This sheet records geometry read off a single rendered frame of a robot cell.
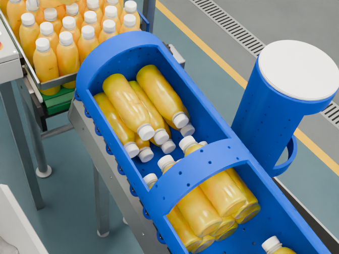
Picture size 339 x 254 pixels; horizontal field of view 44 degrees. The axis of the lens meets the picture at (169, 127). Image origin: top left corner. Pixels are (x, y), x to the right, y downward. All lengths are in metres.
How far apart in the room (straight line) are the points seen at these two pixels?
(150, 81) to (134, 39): 0.12
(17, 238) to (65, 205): 1.24
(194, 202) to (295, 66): 0.70
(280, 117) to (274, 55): 0.21
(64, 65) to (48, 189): 1.03
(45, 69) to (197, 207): 0.67
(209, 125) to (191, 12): 2.20
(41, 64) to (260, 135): 0.78
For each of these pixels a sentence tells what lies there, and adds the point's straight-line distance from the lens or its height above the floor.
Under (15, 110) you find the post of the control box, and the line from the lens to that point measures 1.58.
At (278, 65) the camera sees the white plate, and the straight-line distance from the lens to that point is 1.45.
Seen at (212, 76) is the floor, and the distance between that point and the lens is 2.82.
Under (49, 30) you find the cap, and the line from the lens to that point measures 1.36.
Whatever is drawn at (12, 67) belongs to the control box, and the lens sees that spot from 1.32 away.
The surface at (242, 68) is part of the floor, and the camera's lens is 2.94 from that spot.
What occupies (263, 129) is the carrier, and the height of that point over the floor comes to 0.84.
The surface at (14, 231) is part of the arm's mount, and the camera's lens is 1.00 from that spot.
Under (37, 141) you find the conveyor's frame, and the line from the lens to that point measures 2.06.
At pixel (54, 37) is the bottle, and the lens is 1.38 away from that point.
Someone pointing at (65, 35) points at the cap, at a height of 1.10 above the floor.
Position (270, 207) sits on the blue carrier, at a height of 1.07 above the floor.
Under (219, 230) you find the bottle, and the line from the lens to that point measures 1.03.
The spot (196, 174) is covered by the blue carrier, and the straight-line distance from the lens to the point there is 0.88.
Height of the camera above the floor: 1.97
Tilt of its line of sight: 52 degrees down
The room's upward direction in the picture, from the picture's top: 11 degrees clockwise
